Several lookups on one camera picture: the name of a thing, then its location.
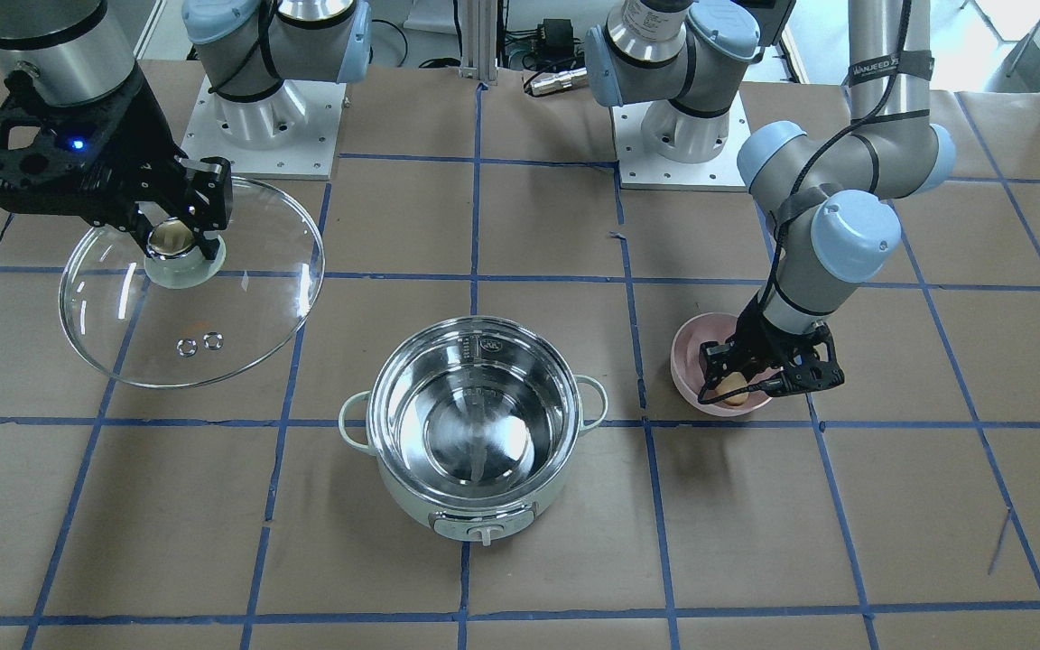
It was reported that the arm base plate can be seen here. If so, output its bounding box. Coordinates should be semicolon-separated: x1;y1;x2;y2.
179;78;348;181
610;95;751;192

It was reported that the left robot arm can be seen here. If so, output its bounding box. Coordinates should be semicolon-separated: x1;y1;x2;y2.
583;1;956;415

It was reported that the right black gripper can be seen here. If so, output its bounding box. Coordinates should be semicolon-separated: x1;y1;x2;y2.
0;66;234;262

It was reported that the pink bowl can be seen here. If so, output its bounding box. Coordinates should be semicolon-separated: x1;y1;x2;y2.
670;312;773;417

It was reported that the brown egg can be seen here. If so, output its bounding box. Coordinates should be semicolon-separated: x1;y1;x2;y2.
714;373;748;408

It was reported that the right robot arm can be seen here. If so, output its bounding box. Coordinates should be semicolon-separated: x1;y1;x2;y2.
0;1;372;266

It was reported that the glass pot lid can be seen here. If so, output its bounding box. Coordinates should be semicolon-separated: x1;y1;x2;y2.
58;177;323;388

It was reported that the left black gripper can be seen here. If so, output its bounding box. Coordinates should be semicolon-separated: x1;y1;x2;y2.
697;307;846;404

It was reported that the aluminium frame post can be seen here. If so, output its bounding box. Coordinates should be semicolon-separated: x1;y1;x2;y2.
454;1;504;87

